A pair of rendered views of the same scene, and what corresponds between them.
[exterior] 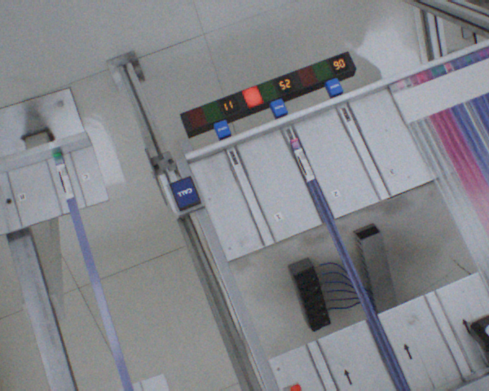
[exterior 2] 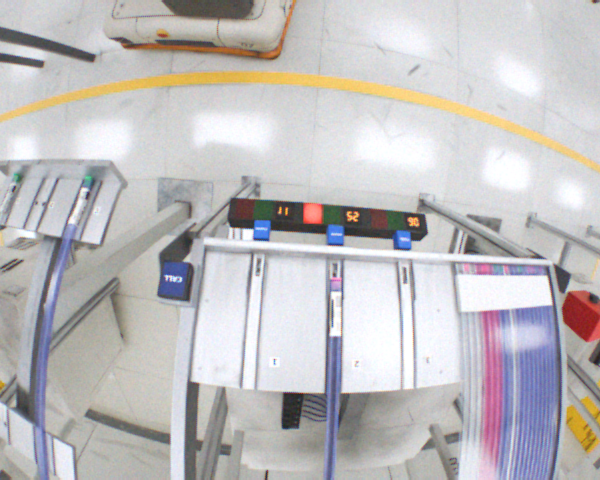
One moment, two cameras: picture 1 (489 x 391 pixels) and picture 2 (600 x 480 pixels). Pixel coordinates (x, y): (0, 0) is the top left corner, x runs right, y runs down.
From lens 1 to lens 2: 0.89 m
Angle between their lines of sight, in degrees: 11
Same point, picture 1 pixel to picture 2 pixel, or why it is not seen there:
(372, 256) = (356, 398)
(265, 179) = (281, 309)
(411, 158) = (451, 351)
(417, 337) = not seen: outside the picture
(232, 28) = (328, 191)
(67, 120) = (203, 202)
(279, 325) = (260, 409)
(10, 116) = (173, 185)
